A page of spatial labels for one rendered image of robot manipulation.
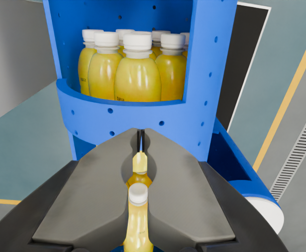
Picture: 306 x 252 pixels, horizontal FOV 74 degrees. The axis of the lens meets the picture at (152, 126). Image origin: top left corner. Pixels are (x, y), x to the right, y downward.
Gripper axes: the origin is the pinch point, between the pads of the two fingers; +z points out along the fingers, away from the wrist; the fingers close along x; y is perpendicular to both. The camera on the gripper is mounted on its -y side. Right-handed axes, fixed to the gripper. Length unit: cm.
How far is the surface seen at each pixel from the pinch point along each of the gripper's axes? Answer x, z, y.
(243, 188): 32, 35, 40
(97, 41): -7.2, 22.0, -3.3
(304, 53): 111, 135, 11
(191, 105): 6.3, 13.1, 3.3
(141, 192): -0.4, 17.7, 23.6
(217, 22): 8.5, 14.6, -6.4
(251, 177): 37, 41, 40
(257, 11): 64, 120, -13
